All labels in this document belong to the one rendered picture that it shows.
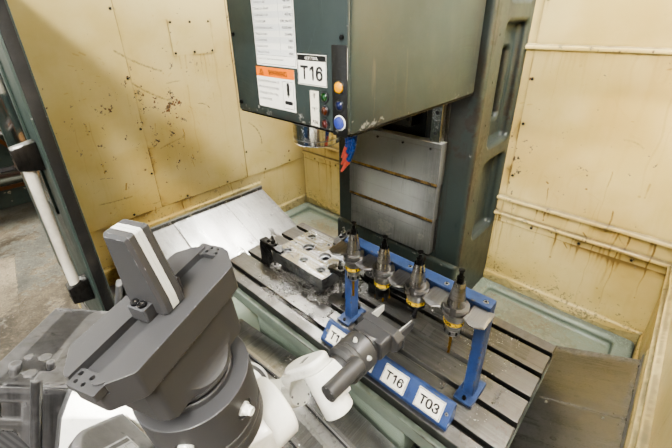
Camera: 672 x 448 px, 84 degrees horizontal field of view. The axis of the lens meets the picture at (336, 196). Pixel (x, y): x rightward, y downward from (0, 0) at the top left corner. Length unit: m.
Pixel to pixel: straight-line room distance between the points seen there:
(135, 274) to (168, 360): 0.06
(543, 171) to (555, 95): 0.31
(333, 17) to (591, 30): 1.07
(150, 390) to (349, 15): 0.73
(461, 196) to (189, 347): 1.37
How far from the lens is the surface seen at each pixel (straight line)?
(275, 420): 0.41
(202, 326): 0.28
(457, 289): 0.95
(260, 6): 1.05
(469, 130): 1.47
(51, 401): 0.71
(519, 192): 1.86
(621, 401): 1.48
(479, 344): 1.08
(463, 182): 1.53
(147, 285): 0.26
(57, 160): 1.26
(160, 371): 0.27
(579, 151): 1.75
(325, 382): 0.83
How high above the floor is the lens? 1.86
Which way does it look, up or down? 26 degrees down
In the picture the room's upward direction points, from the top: 1 degrees counter-clockwise
